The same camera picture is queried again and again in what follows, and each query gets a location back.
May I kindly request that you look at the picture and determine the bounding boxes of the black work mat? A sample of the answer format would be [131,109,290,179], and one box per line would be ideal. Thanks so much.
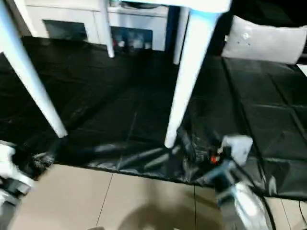
[0,35,307,200]

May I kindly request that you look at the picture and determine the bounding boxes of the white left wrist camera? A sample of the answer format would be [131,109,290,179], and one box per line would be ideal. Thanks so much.
[0,140,32,185]

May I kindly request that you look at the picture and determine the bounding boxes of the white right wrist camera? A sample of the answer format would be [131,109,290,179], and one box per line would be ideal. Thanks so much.
[220,135,254,166]

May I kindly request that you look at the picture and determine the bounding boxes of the grey cushion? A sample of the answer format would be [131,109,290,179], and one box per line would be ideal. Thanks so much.
[221,15,307,65]

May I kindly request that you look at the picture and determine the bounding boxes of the thin floor cables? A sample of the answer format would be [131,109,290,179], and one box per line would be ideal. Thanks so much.
[297,200,306,217]

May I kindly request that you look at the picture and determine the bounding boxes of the white glass-door cabinet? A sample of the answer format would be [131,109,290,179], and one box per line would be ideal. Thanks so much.
[14,0,169,53]

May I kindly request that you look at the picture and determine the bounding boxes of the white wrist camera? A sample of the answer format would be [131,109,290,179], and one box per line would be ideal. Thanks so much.
[220,135,254,166]
[0,140,32,185]

